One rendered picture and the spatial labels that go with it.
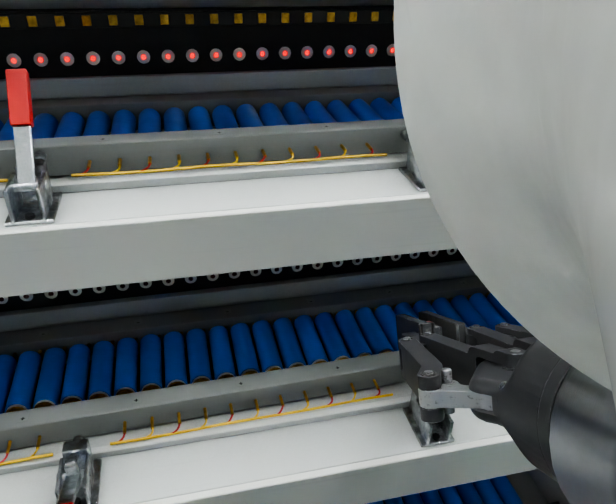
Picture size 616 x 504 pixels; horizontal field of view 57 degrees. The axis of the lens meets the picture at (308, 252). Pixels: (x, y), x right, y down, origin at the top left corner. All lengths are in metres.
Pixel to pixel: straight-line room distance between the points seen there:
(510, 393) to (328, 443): 0.21
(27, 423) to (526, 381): 0.36
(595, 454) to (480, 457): 0.27
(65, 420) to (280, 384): 0.16
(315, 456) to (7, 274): 0.25
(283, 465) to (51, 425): 0.18
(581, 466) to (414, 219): 0.22
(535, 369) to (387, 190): 0.18
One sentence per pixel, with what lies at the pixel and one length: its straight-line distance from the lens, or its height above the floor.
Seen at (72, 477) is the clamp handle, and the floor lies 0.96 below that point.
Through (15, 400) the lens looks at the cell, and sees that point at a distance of 0.51.
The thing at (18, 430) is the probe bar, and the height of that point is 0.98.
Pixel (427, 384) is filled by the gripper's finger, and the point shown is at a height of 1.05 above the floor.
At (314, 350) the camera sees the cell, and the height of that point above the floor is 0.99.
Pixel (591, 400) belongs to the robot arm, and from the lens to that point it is 0.24.
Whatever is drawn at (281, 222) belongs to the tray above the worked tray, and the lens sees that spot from 0.38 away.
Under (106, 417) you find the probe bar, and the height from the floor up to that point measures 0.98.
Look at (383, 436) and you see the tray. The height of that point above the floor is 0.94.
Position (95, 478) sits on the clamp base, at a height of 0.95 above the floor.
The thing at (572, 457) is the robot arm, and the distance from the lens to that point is 0.24.
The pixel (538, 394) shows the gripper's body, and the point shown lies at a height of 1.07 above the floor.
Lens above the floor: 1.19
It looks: 13 degrees down
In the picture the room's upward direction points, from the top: 3 degrees counter-clockwise
